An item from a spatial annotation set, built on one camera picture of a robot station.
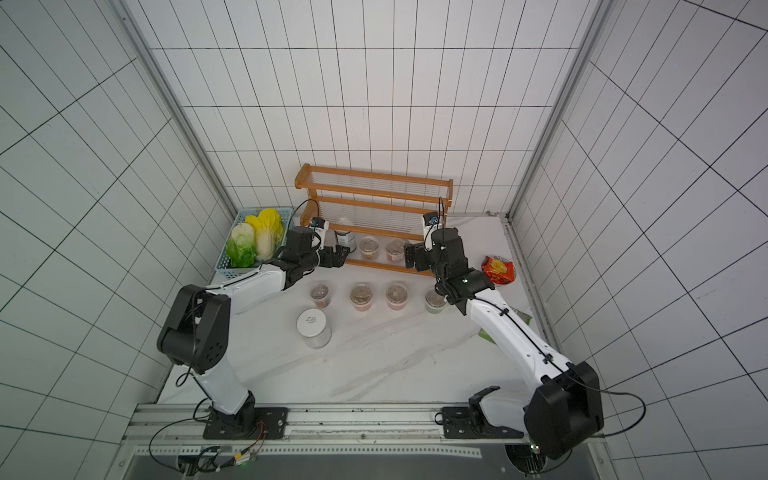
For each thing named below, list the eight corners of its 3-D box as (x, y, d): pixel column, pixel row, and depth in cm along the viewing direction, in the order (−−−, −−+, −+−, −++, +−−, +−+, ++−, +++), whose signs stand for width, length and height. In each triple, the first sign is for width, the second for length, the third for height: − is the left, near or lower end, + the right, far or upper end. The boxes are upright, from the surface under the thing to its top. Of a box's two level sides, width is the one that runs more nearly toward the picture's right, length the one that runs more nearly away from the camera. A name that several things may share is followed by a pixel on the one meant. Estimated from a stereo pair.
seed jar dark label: (312, 307, 95) (308, 298, 90) (315, 291, 99) (312, 282, 94) (329, 307, 95) (326, 298, 90) (331, 291, 99) (329, 282, 94)
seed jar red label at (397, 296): (386, 310, 95) (386, 302, 90) (386, 292, 99) (386, 283, 95) (406, 310, 95) (407, 302, 90) (406, 292, 99) (407, 283, 95)
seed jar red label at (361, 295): (351, 311, 94) (349, 303, 90) (352, 291, 99) (351, 283, 95) (372, 311, 94) (372, 303, 90) (373, 291, 99) (373, 283, 95)
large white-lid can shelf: (301, 349, 87) (293, 337, 80) (306, 322, 93) (299, 308, 85) (330, 349, 87) (325, 337, 80) (333, 322, 93) (329, 308, 85)
